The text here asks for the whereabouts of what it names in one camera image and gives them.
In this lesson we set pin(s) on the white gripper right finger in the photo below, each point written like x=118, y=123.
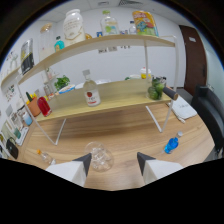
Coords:
x=156, y=169

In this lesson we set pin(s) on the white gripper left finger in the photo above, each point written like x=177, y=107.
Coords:
x=71, y=170

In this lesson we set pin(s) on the clear bottle orange cap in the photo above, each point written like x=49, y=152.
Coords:
x=46, y=157

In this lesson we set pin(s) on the blue liquid bottle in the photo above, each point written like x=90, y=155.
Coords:
x=171, y=145

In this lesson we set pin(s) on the white milk bottle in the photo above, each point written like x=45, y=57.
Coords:
x=73, y=28

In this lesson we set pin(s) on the white tray with green cup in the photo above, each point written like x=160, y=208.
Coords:
x=22, y=136

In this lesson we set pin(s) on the blue and white cup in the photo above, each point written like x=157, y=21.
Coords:
x=27, y=119

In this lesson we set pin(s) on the yellow cup white lid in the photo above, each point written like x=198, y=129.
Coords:
x=145, y=73

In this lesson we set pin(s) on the clear glass with ice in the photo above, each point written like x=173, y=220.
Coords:
x=101, y=158

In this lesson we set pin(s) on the black bag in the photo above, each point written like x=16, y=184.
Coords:
x=12, y=149

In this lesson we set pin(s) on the white notebook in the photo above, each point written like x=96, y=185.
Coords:
x=183, y=109

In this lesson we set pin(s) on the red liquid bottle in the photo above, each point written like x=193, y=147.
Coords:
x=44, y=107

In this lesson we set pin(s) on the orange basket with items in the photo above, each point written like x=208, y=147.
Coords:
x=34, y=107

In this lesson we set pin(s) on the dark cylinder wooden tip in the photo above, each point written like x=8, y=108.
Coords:
x=170, y=93

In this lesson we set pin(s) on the black armchair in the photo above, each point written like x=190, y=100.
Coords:
x=210, y=113

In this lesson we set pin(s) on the clear bottle red label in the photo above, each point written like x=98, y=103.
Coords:
x=91, y=95

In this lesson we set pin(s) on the green limes jar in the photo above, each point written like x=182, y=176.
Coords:
x=156, y=90

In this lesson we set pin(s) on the blue rimmed white bowl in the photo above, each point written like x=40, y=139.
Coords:
x=66, y=89

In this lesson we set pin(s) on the white rack with wooden shelves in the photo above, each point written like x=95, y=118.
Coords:
x=123, y=93

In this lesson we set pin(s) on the green potted plant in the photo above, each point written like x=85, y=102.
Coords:
x=62, y=82

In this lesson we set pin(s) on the brown door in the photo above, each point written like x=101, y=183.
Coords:
x=194, y=60

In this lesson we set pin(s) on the small clear bottle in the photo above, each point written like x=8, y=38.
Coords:
x=132, y=29

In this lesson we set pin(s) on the clear bottle green cap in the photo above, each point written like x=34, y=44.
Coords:
x=110, y=26

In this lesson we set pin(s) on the wooden wall shelf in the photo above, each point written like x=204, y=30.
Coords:
x=10, y=77

